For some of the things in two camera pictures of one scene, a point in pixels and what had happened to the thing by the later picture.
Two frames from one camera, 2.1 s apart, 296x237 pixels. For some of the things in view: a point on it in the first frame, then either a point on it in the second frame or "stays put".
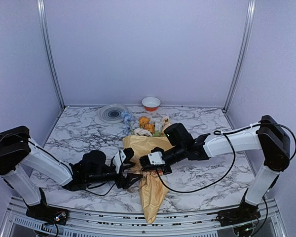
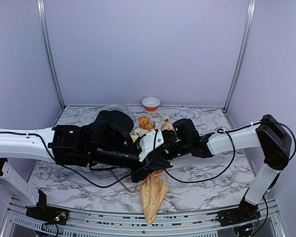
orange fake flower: x=143 y=122 stays put
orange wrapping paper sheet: x=153 y=186 stays put
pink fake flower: x=166 y=122 stays put
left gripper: x=125 y=182 → x=159 y=162
